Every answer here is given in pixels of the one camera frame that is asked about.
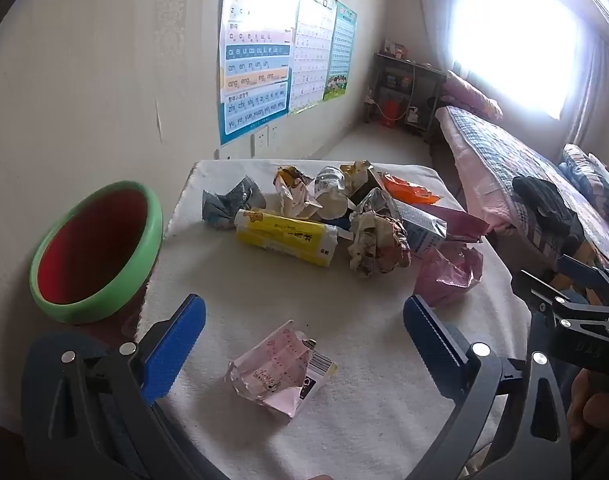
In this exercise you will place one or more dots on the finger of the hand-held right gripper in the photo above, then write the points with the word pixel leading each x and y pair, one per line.
pixel 549 297
pixel 594 277

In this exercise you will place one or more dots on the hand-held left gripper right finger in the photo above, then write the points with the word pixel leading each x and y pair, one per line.
pixel 429 335

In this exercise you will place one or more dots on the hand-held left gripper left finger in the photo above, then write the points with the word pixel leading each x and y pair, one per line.
pixel 177 345

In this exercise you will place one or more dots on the pink plastic bag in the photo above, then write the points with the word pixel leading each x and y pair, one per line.
pixel 447 272

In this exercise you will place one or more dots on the printed paper ball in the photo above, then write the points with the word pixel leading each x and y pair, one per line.
pixel 377 245

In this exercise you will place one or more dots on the pink wrapper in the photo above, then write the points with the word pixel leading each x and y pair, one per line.
pixel 279 370

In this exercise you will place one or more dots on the silver milk carton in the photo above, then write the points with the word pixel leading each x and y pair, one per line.
pixel 419 225

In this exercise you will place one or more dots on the purple-pink packet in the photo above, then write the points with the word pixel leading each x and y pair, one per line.
pixel 459 225

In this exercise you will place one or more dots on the green-rimmed red trash bin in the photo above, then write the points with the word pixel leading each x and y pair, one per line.
pixel 94 245

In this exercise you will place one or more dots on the small blue wrapper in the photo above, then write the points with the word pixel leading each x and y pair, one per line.
pixel 342 223

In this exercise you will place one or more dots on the orange snack packet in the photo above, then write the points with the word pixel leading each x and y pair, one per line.
pixel 409 192

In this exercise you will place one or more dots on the grey-blue wrapper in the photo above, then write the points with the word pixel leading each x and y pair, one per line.
pixel 229 202

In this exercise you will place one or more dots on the yellow and white packet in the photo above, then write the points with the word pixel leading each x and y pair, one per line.
pixel 284 237

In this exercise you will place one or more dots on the gold candy wrapper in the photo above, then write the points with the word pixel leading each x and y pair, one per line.
pixel 359 175
pixel 289 179

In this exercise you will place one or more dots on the silver plastic wrapper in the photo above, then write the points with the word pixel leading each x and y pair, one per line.
pixel 329 185

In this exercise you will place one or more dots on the white paper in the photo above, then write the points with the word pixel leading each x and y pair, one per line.
pixel 297 205

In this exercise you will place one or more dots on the person's right hand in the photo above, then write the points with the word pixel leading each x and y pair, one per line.
pixel 597 410

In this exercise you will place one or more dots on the black clothing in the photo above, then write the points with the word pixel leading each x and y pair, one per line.
pixel 544 205

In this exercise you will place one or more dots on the white table cloth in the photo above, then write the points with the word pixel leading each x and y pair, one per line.
pixel 334 310

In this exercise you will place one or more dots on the blue floral pillow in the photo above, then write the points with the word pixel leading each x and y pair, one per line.
pixel 589 175

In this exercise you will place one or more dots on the pink bedsheet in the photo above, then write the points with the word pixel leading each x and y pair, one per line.
pixel 479 190

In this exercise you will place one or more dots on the bed with patterned quilt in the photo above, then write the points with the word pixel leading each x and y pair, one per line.
pixel 494 160

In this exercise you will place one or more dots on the pale curtain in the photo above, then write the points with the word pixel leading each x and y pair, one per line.
pixel 599 100

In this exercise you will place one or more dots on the pink pillow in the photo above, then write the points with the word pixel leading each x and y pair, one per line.
pixel 472 95

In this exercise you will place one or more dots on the red bucket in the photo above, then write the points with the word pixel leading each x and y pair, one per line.
pixel 390 112

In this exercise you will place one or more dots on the dark storage shelf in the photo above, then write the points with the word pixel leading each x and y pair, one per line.
pixel 424 85

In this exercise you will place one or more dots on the bright window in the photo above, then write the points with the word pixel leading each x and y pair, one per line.
pixel 514 40

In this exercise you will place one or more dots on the white wall socket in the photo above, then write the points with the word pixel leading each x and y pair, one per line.
pixel 275 131
pixel 259 142

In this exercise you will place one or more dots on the green-bordered wall poster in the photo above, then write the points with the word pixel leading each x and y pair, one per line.
pixel 340 55

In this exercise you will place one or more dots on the large letter wall poster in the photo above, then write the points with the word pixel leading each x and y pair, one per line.
pixel 257 60

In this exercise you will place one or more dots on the pale table wall poster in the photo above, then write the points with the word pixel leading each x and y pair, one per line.
pixel 312 55

